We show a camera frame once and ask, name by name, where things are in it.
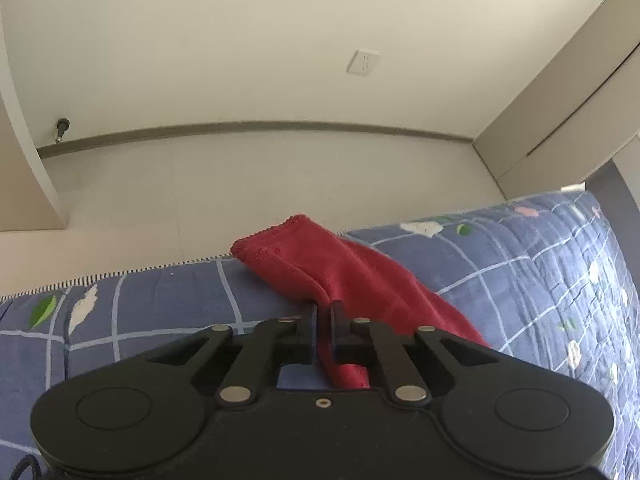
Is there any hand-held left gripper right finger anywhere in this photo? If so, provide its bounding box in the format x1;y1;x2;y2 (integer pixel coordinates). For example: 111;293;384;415
329;300;502;407

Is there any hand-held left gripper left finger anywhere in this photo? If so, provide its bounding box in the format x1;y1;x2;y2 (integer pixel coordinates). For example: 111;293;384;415
145;301;319;407

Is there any red knitted small garment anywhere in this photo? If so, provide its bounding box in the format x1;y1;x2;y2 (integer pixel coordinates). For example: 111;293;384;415
230;214;493;391

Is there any blue checked floral quilt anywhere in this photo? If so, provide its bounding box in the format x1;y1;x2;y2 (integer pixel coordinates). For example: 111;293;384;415
0;189;640;480

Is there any striped mattress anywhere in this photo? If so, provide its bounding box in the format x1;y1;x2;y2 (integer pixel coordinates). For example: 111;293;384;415
0;254;236;302

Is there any grey baseboard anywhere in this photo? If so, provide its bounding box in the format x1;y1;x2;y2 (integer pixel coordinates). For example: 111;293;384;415
37;120;476;159

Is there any beige wardrobe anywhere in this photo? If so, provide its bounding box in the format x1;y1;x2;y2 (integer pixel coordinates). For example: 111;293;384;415
472;0;640;197

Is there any beige door panel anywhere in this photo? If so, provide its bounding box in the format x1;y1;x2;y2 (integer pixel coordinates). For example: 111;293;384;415
0;30;69;232

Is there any white wall socket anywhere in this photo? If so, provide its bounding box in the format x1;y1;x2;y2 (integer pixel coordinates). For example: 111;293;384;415
347;49;382;78

